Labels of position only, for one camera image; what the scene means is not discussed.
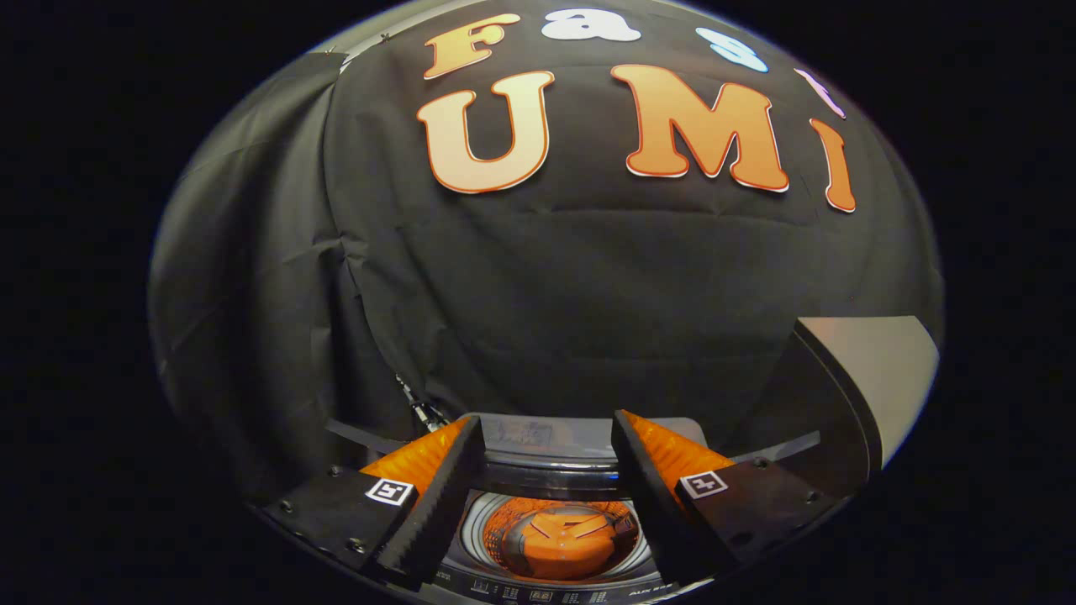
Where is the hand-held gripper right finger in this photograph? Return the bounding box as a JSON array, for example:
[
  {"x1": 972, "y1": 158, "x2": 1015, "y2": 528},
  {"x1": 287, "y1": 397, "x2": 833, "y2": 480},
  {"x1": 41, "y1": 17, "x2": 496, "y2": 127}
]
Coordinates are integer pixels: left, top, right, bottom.
[{"x1": 610, "y1": 409, "x2": 843, "y2": 587}]

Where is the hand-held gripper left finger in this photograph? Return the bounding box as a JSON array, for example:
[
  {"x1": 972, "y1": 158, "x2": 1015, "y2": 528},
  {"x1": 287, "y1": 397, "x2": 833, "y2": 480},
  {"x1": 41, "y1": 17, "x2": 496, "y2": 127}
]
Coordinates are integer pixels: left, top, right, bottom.
[{"x1": 263, "y1": 414, "x2": 487, "y2": 591}]

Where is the yellow polo shirt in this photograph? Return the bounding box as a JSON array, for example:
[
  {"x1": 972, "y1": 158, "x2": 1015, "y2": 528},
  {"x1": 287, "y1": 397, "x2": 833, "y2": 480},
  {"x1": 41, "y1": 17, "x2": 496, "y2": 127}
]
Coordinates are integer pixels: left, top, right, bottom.
[{"x1": 504, "y1": 502, "x2": 631, "y2": 581}]

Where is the dark glass washing machine lid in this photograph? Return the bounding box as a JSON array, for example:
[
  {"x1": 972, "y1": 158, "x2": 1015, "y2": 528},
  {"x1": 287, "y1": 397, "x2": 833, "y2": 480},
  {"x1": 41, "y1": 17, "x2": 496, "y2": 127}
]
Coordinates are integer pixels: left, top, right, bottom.
[{"x1": 326, "y1": 412, "x2": 823, "y2": 476}]

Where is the grey washing machine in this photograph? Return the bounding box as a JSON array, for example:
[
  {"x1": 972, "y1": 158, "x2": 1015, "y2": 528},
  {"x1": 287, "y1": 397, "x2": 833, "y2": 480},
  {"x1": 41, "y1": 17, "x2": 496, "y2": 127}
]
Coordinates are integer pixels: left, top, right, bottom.
[{"x1": 324, "y1": 412, "x2": 825, "y2": 605}]

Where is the grey topped white cabinet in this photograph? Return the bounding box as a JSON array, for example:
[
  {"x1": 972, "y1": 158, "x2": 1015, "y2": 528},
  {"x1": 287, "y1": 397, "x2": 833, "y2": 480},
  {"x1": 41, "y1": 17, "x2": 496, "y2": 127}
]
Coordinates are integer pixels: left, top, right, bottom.
[{"x1": 730, "y1": 316, "x2": 941, "y2": 497}]

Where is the metal water hose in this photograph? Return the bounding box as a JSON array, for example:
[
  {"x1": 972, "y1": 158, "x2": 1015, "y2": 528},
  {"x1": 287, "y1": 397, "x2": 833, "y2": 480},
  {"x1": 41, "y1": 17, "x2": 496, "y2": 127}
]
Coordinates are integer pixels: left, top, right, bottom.
[{"x1": 393, "y1": 374, "x2": 451, "y2": 431}]

